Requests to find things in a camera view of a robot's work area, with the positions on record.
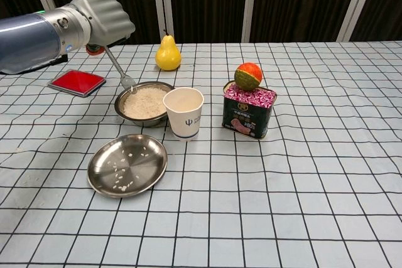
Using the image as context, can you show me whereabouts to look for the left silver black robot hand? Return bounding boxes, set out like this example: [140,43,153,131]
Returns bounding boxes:
[70,0,136,56]

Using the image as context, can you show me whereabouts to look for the shallow steel plate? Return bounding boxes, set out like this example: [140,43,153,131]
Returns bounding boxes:
[87,134,168,199]

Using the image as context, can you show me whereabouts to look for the steel bowl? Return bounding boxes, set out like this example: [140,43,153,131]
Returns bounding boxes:
[114,80,176,128]

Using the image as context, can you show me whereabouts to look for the orange and green ball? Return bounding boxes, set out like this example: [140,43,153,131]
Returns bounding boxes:
[234,62,263,91]

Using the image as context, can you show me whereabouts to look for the yellow pear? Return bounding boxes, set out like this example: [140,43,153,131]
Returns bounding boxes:
[155,29,182,72]

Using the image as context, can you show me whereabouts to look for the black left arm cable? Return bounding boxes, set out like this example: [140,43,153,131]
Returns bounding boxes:
[46,53,68,67]

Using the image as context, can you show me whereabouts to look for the red flat ink pad box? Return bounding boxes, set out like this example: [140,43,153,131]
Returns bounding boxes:
[47,69,107,98]

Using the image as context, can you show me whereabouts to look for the black pleated curtain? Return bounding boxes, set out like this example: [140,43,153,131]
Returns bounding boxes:
[0,0,402,48]

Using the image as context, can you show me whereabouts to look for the small metal spoon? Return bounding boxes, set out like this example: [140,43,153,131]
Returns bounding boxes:
[105,47,138,96]

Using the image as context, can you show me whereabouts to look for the checked light blue tablecloth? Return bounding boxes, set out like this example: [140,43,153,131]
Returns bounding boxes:
[0,41,402,268]

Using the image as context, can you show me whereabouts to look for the white paper cup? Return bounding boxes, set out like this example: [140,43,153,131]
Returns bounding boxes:
[162,87,205,142]

